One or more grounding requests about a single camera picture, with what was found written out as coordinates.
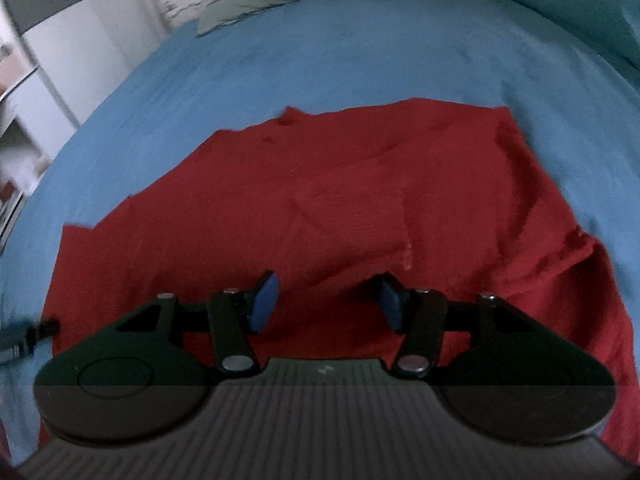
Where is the white shelf unit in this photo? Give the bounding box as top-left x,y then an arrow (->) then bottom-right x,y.
0,42 -> 53,253

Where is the white wardrobe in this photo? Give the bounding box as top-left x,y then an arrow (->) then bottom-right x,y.
0,0 -> 173,133

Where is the blue bed sheet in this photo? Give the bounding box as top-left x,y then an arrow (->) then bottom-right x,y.
0,0 -> 640,466

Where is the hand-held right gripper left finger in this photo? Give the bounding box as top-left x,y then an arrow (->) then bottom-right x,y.
116,270 -> 281,375

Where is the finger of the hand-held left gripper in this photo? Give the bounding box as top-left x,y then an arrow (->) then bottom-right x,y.
0,316 -> 62,363

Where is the red cloth garment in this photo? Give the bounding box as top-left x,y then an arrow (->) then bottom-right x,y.
39,98 -> 636,453

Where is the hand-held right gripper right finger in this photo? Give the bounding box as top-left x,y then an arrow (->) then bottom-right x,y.
375,272 -> 535,380

